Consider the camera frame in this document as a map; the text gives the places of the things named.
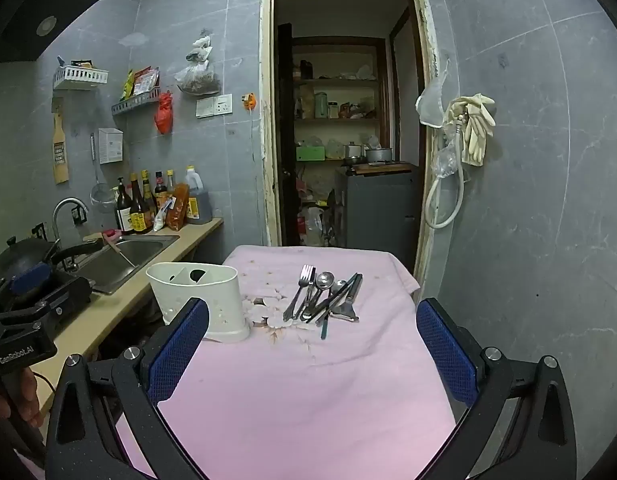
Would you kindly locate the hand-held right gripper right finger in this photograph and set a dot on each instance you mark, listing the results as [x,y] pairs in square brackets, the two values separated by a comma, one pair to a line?
[446,355]

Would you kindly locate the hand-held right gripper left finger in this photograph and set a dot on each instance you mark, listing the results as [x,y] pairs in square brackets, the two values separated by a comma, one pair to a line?
[178,345]

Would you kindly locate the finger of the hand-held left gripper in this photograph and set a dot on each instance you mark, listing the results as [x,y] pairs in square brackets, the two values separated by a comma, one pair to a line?
[31,277]
[68,295]

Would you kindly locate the white plastic utensil holder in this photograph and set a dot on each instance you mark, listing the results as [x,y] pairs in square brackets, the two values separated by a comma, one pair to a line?
[198,305]

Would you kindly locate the steel peeler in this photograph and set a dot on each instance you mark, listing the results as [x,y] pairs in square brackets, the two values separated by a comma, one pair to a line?
[349,312]

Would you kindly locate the steel fork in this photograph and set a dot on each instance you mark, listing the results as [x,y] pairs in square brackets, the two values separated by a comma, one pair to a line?
[304,275]

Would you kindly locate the person's left hand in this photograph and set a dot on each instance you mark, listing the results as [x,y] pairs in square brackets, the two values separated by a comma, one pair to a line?
[28,395]

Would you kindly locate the black wok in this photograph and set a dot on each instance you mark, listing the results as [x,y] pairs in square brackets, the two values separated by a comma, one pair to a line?
[23,255]

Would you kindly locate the beige kitchen counter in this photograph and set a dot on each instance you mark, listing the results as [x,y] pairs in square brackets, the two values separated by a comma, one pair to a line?
[138,300]

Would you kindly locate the yellow sponge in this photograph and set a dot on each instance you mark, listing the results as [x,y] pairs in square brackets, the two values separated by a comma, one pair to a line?
[93,236]

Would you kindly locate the steel faucet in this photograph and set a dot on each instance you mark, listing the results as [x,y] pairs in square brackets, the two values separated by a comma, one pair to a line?
[63,205]

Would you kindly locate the steel kitchen sink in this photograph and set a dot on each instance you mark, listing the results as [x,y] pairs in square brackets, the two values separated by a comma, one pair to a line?
[138,252]

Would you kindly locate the dark bottle white label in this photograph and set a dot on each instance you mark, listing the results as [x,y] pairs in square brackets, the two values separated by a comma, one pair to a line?
[123,210]

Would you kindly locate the soy sauce bottle yellow label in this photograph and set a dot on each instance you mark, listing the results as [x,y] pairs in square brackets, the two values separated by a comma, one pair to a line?
[138,215]

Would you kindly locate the steel mesh strainer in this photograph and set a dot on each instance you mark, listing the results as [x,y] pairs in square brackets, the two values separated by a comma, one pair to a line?
[99,192]

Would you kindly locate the white blue packet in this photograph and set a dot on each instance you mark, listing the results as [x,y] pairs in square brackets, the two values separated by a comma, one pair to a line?
[161,219]

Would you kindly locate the small steel spoon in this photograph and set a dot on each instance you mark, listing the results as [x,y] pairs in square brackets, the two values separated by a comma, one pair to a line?
[337,286]

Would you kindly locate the dark bottle yellow cap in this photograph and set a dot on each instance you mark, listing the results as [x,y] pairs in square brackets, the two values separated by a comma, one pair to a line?
[147,190]

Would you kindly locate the wooden grater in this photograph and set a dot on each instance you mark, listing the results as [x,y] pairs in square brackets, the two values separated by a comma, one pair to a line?
[61,147]

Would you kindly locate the orange seasoning packet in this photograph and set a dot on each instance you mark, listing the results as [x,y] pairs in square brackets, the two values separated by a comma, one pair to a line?
[177,207]

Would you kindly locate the dark bottle red label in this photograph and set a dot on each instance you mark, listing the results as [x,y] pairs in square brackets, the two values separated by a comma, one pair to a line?
[161,187]

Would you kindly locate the large steel spoon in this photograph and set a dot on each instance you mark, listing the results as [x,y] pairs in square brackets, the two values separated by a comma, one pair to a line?
[324,279]

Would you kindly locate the large clear oil jug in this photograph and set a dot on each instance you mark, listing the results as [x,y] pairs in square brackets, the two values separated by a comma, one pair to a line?
[198,202]

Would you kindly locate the clear bottle yellow cap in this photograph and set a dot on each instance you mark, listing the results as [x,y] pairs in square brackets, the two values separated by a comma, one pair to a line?
[171,182]

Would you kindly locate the grey cabinet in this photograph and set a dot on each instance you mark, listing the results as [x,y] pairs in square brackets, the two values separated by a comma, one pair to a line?
[381,210]

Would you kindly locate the clear plastic bag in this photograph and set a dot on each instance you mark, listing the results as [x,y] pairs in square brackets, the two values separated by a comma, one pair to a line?
[446,160]

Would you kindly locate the red plastic bag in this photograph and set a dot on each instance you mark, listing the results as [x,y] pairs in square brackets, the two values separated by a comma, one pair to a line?
[164,112]

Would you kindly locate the steel pot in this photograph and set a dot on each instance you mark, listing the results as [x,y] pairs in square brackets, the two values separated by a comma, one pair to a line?
[378,154]

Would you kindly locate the seasoning packets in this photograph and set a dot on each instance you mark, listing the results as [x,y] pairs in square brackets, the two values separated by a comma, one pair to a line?
[141,82]

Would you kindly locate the cream rubber gloves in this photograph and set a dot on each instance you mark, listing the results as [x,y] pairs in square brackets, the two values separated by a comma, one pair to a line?
[476,127]

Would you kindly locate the green box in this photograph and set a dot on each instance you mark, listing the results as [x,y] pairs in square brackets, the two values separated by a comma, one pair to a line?
[310,152]

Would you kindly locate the plastic bag of dried goods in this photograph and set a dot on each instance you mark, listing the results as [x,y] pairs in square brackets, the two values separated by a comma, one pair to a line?
[198,72]

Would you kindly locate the wooden shelf unit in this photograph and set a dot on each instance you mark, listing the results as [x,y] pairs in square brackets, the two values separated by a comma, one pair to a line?
[333,120]

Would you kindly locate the black range hood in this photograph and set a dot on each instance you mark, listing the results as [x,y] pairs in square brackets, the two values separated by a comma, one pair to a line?
[33,15]

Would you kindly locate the white wall box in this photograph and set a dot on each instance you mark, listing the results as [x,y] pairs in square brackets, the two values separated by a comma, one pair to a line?
[111,145]

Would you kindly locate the grey wall rack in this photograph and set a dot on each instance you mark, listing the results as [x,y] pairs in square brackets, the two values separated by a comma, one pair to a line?
[136,102]

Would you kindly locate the white wall basket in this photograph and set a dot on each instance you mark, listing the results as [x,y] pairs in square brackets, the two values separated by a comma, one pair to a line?
[81,76]

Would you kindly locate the white wall socket panel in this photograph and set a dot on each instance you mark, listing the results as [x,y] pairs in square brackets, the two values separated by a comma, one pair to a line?
[214,105]

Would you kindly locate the wooden door frame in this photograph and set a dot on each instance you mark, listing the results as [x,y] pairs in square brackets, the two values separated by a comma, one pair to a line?
[266,110]

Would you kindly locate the orange wall plug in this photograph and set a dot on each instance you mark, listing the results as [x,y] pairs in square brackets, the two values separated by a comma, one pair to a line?
[249,101]

